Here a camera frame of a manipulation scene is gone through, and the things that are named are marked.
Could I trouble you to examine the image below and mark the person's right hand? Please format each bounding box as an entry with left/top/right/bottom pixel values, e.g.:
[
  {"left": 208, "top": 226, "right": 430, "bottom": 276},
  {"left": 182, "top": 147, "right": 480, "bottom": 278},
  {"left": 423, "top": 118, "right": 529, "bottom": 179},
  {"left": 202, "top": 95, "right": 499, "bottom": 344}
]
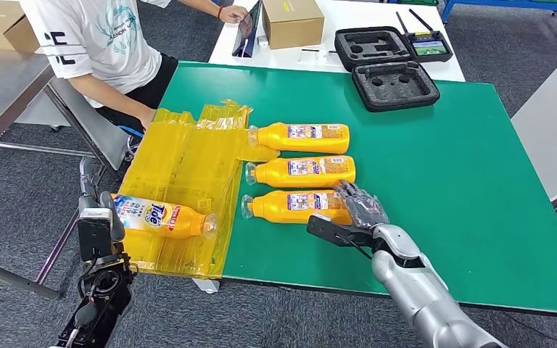
[{"left": 140, "top": 108, "right": 160, "bottom": 131}]

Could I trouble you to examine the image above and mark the person's left hand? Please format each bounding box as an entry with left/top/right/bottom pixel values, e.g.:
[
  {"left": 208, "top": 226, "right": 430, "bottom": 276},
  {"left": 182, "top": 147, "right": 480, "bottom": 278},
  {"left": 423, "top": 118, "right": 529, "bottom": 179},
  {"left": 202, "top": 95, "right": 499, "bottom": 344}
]
[{"left": 220, "top": 4, "right": 252, "bottom": 25}]

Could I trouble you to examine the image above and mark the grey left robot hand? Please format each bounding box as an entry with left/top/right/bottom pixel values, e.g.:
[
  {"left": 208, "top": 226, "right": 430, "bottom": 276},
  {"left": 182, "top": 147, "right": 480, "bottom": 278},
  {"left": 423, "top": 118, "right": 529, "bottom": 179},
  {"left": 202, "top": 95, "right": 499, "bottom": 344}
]
[{"left": 77, "top": 156, "right": 127, "bottom": 244}]

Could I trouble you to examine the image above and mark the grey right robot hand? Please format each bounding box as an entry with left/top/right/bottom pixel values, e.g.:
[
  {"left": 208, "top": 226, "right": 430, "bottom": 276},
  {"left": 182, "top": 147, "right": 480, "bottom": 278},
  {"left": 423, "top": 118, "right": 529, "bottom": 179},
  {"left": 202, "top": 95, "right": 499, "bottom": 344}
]
[{"left": 332, "top": 180, "right": 391, "bottom": 229}]

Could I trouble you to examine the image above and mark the orange detergent bottle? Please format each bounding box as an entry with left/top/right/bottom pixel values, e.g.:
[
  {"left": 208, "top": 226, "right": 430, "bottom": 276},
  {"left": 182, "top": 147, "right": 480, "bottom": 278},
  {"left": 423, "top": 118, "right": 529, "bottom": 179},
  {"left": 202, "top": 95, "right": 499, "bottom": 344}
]
[
  {"left": 241, "top": 189, "right": 356, "bottom": 225},
  {"left": 248, "top": 122, "right": 350, "bottom": 154},
  {"left": 111, "top": 194, "right": 218, "bottom": 240},
  {"left": 245, "top": 154, "right": 357, "bottom": 189}
]

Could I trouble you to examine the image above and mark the black tablet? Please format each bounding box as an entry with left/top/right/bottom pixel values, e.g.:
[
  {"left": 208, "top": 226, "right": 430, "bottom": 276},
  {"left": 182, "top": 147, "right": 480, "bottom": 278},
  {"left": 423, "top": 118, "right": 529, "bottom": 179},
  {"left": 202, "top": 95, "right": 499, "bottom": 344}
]
[{"left": 231, "top": 0, "right": 263, "bottom": 59}]

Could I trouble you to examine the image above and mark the yellow plastic sheet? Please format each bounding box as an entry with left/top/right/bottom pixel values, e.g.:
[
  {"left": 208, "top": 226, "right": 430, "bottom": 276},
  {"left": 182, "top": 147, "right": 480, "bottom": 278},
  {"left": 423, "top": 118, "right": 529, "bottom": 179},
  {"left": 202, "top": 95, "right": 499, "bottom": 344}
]
[{"left": 110, "top": 99, "right": 282, "bottom": 280}]

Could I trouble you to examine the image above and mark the cardboard box with yellow mark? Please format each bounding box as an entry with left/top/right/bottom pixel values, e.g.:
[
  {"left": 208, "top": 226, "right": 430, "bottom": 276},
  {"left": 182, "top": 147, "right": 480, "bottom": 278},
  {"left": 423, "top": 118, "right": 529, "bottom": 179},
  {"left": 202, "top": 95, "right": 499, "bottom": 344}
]
[{"left": 262, "top": 0, "right": 326, "bottom": 51}]

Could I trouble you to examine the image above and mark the grey metal panel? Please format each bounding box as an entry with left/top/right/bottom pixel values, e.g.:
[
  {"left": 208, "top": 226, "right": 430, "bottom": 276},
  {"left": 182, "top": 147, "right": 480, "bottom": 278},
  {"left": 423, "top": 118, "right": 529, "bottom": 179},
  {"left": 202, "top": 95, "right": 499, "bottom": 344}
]
[{"left": 47, "top": 76, "right": 133, "bottom": 171}]

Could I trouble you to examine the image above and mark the person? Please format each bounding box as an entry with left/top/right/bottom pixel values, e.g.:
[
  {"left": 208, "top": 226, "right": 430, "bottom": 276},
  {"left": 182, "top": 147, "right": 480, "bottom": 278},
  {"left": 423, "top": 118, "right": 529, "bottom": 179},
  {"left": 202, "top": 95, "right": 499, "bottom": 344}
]
[{"left": 19, "top": 0, "right": 252, "bottom": 138}]

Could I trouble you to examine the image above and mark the clear plastic packet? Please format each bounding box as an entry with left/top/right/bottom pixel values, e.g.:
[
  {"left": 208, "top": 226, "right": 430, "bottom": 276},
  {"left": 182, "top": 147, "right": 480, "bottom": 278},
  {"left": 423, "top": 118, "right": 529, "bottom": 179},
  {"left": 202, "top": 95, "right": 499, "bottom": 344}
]
[{"left": 299, "top": 48, "right": 342, "bottom": 65}]

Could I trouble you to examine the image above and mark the white table foot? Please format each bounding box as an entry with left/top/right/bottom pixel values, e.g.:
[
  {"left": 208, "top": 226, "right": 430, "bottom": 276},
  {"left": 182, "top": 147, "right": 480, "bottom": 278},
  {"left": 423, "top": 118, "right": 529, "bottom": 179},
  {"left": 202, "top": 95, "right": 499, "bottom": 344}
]
[
  {"left": 192, "top": 277, "right": 220, "bottom": 295},
  {"left": 403, "top": 301, "right": 444, "bottom": 317}
]

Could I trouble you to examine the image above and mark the black foam-lined case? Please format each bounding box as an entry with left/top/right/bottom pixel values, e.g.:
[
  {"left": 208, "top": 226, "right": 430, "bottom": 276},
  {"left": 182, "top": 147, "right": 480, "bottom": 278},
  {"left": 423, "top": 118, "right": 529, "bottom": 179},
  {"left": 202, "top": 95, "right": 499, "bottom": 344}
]
[{"left": 334, "top": 26, "right": 442, "bottom": 113}]

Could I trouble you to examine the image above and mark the white table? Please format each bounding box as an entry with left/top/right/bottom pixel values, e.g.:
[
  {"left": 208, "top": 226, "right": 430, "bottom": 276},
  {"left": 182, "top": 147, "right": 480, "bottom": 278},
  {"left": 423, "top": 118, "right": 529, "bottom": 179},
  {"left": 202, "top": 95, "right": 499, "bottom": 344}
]
[{"left": 208, "top": 0, "right": 467, "bottom": 83}]

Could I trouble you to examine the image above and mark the steel table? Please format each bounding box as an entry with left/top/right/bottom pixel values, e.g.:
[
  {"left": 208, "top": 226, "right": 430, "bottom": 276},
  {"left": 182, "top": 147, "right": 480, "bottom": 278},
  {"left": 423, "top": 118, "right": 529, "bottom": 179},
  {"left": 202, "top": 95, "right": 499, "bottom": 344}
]
[{"left": 0, "top": 46, "right": 112, "bottom": 299}]

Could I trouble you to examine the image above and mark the black remote controller with antennas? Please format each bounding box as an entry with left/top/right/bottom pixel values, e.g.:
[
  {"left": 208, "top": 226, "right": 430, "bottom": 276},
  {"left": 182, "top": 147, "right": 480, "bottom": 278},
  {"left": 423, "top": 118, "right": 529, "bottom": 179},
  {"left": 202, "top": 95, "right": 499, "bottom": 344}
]
[{"left": 395, "top": 8, "right": 454, "bottom": 64}]

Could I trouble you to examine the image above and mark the plain cardboard box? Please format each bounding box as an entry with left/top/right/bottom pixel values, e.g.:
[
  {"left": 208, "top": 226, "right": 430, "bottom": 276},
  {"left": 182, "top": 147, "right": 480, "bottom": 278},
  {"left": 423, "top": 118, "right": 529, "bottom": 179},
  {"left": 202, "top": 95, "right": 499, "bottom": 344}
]
[{"left": 0, "top": 0, "right": 41, "bottom": 54}]

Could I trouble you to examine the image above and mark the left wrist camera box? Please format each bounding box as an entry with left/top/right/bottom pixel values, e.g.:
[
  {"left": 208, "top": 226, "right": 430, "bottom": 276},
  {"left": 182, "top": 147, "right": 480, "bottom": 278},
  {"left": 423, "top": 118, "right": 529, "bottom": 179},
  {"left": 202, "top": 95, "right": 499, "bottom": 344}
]
[{"left": 76, "top": 207, "right": 114, "bottom": 262}]

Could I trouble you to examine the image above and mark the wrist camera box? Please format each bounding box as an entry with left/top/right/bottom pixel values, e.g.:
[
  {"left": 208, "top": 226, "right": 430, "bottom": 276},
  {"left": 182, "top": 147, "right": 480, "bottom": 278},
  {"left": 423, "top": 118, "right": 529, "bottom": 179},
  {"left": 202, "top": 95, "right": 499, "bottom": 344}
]
[
  {"left": 305, "top": 213, "right": 379, "bottom": 251},
  {"left": 76, "top": 207, "right": 114, "bottom": 262}
]

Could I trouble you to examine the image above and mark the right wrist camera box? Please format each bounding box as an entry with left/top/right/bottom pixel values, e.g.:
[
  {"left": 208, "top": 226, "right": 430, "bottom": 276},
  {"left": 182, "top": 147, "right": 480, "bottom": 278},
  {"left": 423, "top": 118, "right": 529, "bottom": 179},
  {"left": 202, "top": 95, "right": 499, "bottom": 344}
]
[{"left": 305, "top": 213, "right": 379, "bottom": 251}]

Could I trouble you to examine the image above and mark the blue cart frame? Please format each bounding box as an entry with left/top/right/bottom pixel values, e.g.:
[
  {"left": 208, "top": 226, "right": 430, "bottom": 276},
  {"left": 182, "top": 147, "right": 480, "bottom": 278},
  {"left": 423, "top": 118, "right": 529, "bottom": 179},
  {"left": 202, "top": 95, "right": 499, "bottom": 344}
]
[{"left": 439, "top": 0, "right": 557, "bottom": 42}]

